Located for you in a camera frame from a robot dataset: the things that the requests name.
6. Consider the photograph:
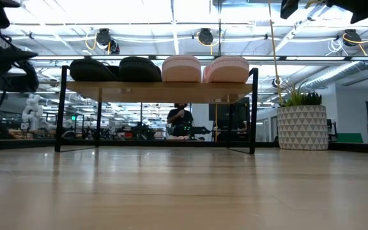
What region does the black metal rig frame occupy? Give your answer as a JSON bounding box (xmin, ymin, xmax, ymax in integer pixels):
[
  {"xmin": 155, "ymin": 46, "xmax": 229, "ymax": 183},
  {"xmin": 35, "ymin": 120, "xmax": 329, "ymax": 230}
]
[{"xmin": 0, "ymin": 139, "xmax": 368, "ymax": 155}]

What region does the black ceiling cable reel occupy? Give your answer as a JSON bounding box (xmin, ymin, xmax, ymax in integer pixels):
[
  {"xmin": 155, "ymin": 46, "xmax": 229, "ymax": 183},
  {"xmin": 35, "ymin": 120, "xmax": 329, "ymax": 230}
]
[
  {"xmin": 197, "ymin": 27, "xmax": 215, "ymax": 46},
  {"xmin": 342, "ymin": 28, "xmax": 363, "ymax": 48},
  {"xmin": 95, "ymin": 27, "xmax": 121, "ymax": 55}
]

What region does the person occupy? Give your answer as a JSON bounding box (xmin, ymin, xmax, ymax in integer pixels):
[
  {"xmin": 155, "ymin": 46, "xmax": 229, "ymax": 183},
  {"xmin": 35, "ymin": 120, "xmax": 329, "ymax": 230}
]
[{"xmin": 166, "ymin": 102, "xmax": 195, "ymax": 138}]

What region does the pink slide sandal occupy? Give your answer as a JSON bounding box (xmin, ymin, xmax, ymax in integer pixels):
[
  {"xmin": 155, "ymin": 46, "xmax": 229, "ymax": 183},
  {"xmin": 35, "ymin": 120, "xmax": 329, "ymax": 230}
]
[
  {"xmin": 202, "ymin": 56, "xmax": 250, "ymax": 84},
  {"xmin": 161, "ymin": 55, "xmax": 203, "ymax": 83}
]

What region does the green panel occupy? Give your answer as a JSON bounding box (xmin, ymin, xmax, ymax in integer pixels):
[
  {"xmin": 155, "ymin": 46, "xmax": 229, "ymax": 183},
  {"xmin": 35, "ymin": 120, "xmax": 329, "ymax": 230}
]
[{"xmin": 336, "ymin": 132, "xmax": 364, "ymax": 144}]

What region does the white robot figure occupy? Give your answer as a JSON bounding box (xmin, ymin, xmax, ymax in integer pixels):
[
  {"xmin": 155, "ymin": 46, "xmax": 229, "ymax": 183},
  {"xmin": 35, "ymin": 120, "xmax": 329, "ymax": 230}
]
[{"xmin": 20, "ymin": 93, "xmax": 46, "ymax": 132}]

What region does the silver overhead rail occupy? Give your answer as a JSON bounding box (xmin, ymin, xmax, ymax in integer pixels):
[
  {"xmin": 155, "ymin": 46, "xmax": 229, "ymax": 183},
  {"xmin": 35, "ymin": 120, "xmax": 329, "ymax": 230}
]
[{"xmin": 27, "ymin": 54, "xmax": 368, "ymax": 62}]

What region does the wooden shelf with black legs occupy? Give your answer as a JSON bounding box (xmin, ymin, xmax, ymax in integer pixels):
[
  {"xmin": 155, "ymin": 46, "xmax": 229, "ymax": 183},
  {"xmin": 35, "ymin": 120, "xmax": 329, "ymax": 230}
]
[{"xmin": 54, "ymin": 65, "xmax": 259, "ymax": 155}]

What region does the black slide sandal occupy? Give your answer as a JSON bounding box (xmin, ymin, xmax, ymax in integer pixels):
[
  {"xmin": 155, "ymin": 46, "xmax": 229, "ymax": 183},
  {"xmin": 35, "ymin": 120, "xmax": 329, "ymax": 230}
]
[
  {"xmin": 69, "ymin": 58, "xmax": 121, "ymax": 82},
  {"xmin": 119, "ymin": 56, "xmax": 163, "ymax": 83}
]

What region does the green plant in patterned pot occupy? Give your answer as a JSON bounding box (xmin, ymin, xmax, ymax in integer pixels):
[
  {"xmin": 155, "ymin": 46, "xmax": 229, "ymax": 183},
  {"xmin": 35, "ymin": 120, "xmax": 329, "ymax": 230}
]
[{"xmin": 276, "ymin": 82, "xmax": 329, "ymax": 151}]

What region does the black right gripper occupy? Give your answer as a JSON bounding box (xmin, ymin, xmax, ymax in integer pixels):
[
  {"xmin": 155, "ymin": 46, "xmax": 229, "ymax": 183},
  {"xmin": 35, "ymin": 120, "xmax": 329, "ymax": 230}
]
[{"xmin": 279, "ymin": 0, "xmax": 368, "ymax": 25}]

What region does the yellow cable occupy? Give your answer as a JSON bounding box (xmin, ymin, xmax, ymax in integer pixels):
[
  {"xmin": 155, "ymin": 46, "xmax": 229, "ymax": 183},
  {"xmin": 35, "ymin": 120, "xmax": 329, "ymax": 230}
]
[{"xmin": 266, "ymin": 0, "xmax": 284, "ymax": 105}]

